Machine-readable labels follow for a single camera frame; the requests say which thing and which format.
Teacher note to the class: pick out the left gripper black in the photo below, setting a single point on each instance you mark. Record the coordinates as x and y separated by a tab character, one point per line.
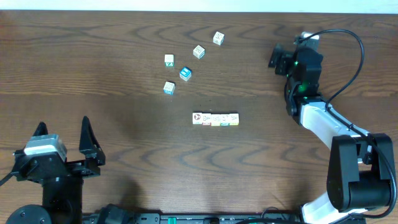
73	168

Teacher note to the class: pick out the wooden block red circle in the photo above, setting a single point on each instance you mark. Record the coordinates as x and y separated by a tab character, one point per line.
197	118

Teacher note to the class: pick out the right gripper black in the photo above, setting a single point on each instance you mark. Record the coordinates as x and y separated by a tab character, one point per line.
285	58

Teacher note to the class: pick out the wooden block red edge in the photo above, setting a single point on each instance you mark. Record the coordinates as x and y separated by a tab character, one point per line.
206	119

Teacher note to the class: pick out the wooden block blue I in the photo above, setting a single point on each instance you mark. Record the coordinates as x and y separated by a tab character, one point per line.
185	74

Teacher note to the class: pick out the wooden block top right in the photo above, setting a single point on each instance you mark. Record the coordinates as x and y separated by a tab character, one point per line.
218	38

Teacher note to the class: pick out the wooden block yellow W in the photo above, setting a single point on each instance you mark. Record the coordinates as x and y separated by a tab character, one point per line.
215	120

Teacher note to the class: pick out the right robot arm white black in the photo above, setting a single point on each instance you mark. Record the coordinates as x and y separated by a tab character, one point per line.
361	166

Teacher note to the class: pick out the wooden block green Z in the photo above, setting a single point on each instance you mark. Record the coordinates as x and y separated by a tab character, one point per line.
169	60

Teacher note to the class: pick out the wooden block teal edge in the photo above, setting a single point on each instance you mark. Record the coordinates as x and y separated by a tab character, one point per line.
199	51

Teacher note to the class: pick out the wooden block blue side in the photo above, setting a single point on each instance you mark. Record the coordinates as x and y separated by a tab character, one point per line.
169	88

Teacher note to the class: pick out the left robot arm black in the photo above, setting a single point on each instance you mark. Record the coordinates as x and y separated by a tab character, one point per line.
61	201

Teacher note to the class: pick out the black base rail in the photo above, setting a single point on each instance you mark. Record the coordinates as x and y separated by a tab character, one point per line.
114	214

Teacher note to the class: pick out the wooden block plain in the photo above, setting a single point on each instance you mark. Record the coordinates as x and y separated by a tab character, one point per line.
233	119

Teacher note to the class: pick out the wooden block green edge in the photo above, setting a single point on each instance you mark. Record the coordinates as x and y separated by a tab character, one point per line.
224	120

